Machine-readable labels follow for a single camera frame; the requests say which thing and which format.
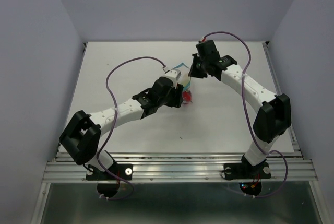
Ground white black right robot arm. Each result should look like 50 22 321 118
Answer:
188 40 291 177

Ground clear zip top bag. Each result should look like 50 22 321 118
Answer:
173 62 192 104

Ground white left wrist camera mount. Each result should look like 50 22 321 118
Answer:
163 69 181 88

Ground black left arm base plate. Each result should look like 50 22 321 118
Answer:
82 162 134 182

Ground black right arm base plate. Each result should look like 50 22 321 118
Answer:
222 162 271 181

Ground aluminium front frame rails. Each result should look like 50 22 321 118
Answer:
42 152 318 184

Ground red chili pepper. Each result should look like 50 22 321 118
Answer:
182 90 192 104

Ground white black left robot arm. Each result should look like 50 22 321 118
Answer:
59 70 183 179

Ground white daikon radish with leaves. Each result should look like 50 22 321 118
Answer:
179 73 191 90

